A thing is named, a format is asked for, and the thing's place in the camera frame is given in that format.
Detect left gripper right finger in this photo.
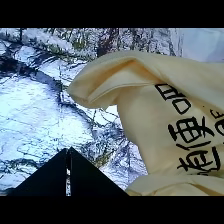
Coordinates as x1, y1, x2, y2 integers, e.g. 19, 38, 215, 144
69, 146, 130, 197

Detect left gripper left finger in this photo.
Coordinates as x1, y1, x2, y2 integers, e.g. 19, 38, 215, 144
7, 147, 70, 197

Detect pale yellow printed garment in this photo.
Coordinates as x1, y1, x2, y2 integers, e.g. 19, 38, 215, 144
66, 49, 224, 197

